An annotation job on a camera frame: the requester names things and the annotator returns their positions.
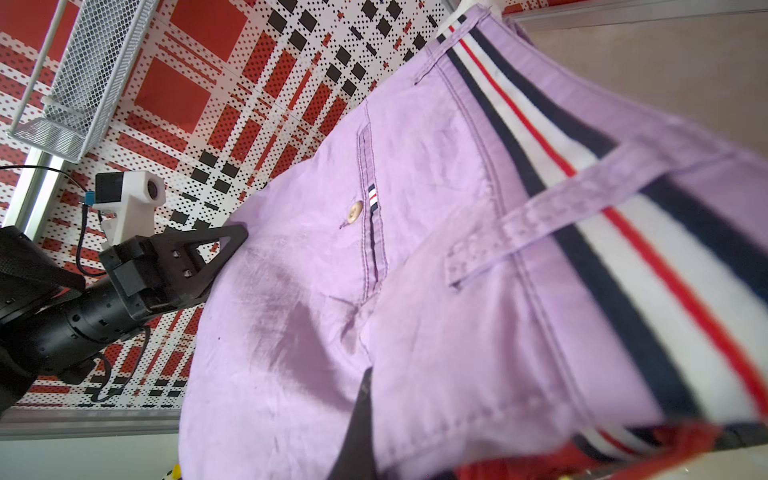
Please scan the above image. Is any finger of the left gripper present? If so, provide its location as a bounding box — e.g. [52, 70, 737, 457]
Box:
[161, 224, 248, 294]

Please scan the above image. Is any purple garment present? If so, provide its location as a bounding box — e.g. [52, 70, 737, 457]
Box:
[179, 5, 767, 479]

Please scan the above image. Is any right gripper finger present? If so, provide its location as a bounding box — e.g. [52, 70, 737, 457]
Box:
[327, 368, 378, 480]

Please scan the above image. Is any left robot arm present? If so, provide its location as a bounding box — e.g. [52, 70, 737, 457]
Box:
[1, 224, 248, 410]

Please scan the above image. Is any white wire mesh shelf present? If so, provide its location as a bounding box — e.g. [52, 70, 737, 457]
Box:
[8, 0, 158, 163]

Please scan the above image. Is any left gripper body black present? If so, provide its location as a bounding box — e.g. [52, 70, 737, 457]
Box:
[99, 231, 210, 318]

